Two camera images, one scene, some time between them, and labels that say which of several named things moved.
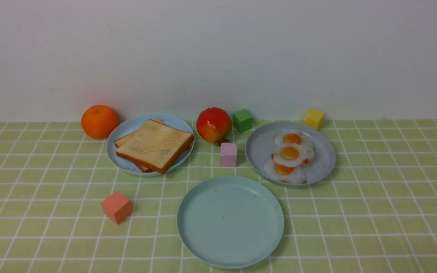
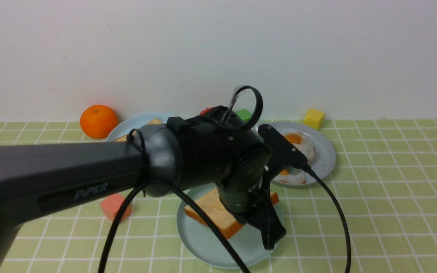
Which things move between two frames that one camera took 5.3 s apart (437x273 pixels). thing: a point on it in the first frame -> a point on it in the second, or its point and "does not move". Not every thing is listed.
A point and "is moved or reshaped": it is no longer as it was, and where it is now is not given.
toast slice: [155, 145] is moved or reshaped
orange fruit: [99, 121] does not move
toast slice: [119, 141] does not move
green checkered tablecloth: [391, 202] does not move
